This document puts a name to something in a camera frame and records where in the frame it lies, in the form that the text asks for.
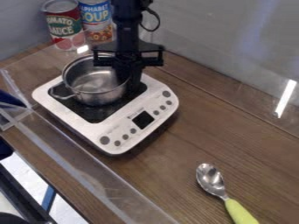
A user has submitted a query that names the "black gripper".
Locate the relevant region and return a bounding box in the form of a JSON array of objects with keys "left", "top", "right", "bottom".
[{"left": 93, "top": 40, "right": 165, "bottom": 93}]

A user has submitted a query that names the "silver pot with handles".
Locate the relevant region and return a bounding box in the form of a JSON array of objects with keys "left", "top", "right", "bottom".
[{"left": 50, "top": 54, "right": 130, "bottom": 106}]

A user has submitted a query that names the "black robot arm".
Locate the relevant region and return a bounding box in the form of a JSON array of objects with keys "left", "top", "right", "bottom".
[{"left": 93, "top": 0, "right": 165, "bottom": 93}]

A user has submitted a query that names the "white and black stove top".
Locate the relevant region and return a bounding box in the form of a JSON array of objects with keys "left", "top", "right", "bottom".
[{"left": 33, "top": 74, "right": 180, "bottom": 155}]

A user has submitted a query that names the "alphabet soup can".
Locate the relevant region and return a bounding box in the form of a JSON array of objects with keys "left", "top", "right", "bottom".
[{"left": 79, "top": 0, "right": 114, "bottom": 42}]

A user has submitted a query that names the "tomato sauce can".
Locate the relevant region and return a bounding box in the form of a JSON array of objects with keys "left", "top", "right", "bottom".
[{"left": 42, "top": 0, "right": 86, "bottom": 51}]

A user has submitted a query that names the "clear acrylic front barrier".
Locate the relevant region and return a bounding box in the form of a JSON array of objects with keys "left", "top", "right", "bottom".
[{"left": 0, "top": 69, "right": 180, "bottom": 224}]

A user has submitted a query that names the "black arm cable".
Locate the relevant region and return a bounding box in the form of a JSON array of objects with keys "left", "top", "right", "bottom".
[{"left": 139, "top": 5, "right": 162, "bottom": 32}]

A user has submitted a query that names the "spoon with green handle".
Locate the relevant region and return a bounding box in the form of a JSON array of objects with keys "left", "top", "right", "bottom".
[{"left": 197, "top": 164, "right": 260, "bottom": 224}]

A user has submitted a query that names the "black metal table frame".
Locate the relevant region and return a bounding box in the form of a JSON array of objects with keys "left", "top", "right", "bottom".
[{"left": 0, "top": 165, "right": 58, "bottom": 224}]

